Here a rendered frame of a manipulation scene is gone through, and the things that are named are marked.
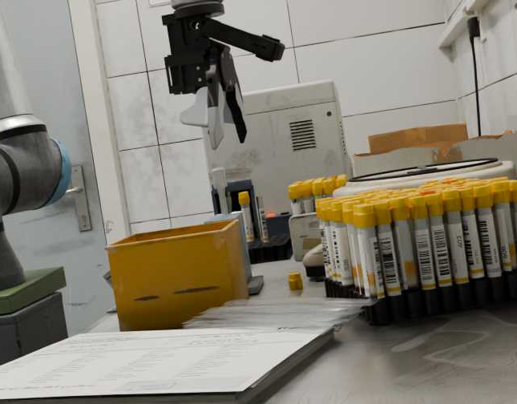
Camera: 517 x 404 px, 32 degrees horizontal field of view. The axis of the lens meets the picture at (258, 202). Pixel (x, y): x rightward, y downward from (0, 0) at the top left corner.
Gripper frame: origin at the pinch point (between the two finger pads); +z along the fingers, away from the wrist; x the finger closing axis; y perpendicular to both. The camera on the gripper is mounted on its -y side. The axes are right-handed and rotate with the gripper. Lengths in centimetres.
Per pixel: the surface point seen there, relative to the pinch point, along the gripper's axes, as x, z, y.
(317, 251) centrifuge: 9.2, 14.8, -11.5
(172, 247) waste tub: 32.7, 8.9, -0.6
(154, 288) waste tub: 33.3, 13.0, 2.0
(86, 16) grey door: -167, -48, 92
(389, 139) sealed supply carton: -89, 6, -13
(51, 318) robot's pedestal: -4.6, 23.0, 35.5
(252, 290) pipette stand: 15.8, 17.8, -3.8
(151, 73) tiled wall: -174, -25, 74
